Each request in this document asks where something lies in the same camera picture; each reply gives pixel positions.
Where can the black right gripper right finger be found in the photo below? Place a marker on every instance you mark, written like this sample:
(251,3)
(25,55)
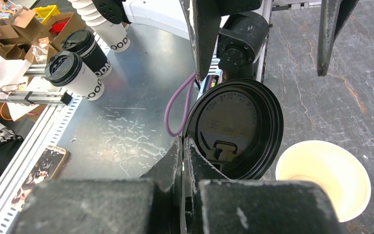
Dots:
(225,206)

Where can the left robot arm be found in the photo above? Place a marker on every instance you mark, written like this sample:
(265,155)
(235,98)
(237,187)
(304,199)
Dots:
(167,15)

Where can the cardboard boxes clutter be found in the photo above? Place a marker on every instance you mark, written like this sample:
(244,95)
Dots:
(22,28)

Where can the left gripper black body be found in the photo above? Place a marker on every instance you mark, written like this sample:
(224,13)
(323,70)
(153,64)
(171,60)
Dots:
(231,7)

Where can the outside stack of white cups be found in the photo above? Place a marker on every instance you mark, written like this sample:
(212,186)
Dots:
(104,29)

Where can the lidded black white coffee cup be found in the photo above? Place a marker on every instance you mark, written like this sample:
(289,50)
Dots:
(68,70)

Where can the smartphone with patterned case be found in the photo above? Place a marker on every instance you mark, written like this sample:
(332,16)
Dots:
(47,167)

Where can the aluminium frame rail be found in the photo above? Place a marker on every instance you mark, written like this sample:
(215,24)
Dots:
(37,97)

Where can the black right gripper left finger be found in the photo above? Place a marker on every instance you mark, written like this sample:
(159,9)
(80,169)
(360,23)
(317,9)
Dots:
(147,205)

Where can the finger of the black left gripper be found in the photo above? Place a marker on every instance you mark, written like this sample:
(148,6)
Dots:
(333,16)
(203,20)

